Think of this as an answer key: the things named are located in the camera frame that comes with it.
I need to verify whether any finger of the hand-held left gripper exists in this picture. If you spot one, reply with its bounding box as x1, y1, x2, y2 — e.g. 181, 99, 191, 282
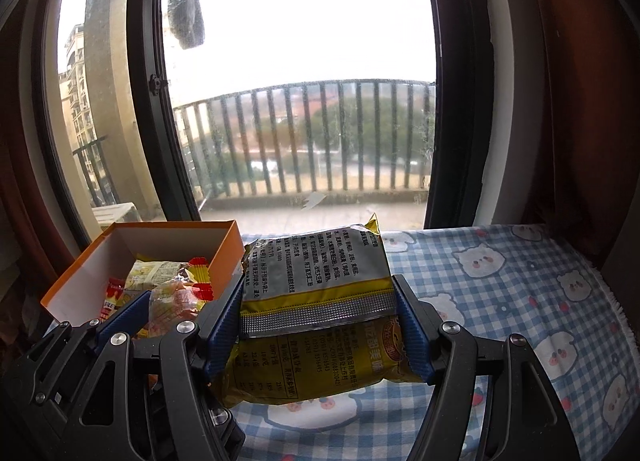
30, 291, 152, 382

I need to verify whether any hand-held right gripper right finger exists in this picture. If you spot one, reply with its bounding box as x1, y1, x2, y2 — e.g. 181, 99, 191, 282
392, 275, 583, 461

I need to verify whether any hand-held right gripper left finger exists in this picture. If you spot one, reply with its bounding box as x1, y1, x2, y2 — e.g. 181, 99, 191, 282
60, 275, 246, 461

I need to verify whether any red snack packet white print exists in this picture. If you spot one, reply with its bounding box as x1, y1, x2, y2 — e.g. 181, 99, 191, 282
102, 277, 151, 324

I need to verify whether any clear orange snack packet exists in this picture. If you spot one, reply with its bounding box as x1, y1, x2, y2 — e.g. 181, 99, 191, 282
147, 278, 208, 339

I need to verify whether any pale green snack packet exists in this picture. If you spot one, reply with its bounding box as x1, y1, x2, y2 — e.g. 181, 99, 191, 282
125, 255, 188, 292

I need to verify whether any red yellow striped snack packet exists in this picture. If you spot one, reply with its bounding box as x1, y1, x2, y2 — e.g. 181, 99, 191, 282
187, 256, 216, 302

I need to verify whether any orange cardboard box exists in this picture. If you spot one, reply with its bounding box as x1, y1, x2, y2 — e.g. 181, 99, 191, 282
40, 220, 246, 327

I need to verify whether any yellow silver snack packet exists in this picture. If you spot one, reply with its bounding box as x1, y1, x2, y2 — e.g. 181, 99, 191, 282
220, 213, 426, 409

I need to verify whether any blue checked printed cloth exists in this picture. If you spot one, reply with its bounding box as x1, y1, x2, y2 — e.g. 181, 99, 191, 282
200, 223, 631, 461

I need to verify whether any white plastic stool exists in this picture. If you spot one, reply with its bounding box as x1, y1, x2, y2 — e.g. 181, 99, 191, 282
92, 202, 138, 229

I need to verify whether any brown curtain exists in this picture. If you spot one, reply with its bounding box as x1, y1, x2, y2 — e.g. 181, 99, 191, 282
0, 106, 66, 292
520, 0, 640, 252

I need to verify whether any apartment building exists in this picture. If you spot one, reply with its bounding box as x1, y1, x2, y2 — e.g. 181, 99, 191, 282
57, 23, 101, 206

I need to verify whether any balcony railing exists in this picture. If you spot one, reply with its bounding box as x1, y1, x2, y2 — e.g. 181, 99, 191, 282
72, 78, 436, 206

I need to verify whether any black window frame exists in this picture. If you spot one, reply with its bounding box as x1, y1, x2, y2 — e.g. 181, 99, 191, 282
0, 0, 526, 252

